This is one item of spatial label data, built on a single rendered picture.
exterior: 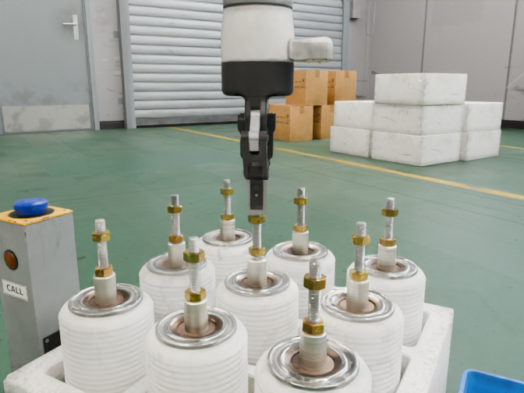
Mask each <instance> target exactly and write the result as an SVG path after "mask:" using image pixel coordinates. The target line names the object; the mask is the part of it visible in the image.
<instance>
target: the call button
mask: <svg viewBox="0 0 524 393"><path fill-rule="evenodd" d="M46 207H48V201H47V200H46V199H44V198H28V199H23V200H17V201H16V202H15V203H14V204H13V210H14V211H17V213H18V215H24V216H27V215H35V214H42V213H44V212H45V208H46Z"/></svg>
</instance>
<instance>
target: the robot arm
mask: <svg viewBox="0 0 524 393"><path fill-rule="evenodd" d="M332 59H333V42H332V40H331V39H330V38H329V37H314V38H309V39H303V40H295V34H294V25H293V18H292V0H223V17H222V25H221V91H222V93H223V94H224V95H226V96H240V97H243V98H244V100H245V111H244V113H240V115H238V131H239V132H240V156H241V158H242V159H243V175H244V177H245V178H246V179H247V181H246V210H247V213H248V214H266V213H267V181H268V178H269V177H270V168H269V166H270V164H271V161H270V159H271V158H272V157H273V152H274V131H275V127H276V113H269V98H270V97H283V96H289V95H291V94H292V92H293V83H294V62H308V63H322V62H329V61H331V60H332Z"/></svg>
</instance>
